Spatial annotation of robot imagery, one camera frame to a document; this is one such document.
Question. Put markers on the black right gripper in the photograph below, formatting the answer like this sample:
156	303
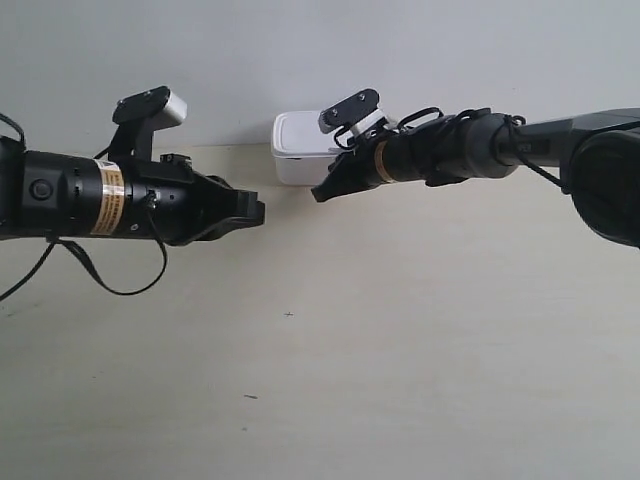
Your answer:
354	172

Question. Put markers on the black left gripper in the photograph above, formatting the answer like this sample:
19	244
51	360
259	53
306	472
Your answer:
169	198

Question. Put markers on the white lidded plastic container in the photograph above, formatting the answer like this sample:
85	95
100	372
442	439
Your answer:
302	153

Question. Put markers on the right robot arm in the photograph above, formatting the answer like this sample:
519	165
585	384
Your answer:
592	158

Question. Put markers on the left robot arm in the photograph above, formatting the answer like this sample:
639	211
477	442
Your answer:
48	195

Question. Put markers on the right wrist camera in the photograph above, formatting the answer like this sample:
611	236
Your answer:
354	118

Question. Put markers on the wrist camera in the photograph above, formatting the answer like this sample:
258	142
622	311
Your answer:
139	116
354	118

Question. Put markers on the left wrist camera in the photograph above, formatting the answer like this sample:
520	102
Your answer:
139	116

